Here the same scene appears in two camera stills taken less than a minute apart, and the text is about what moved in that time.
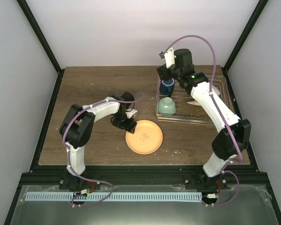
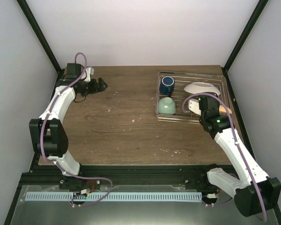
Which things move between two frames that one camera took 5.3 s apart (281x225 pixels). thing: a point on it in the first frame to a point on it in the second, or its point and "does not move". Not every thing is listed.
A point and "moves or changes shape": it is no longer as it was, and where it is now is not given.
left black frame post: [32, 21] does not move
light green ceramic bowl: [166, 106] does not move
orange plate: [147, 138] moves or changes shape
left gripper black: [128, 126] to [94, 89]
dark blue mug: [166, 87] does not move
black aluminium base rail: [142, 176] does not move
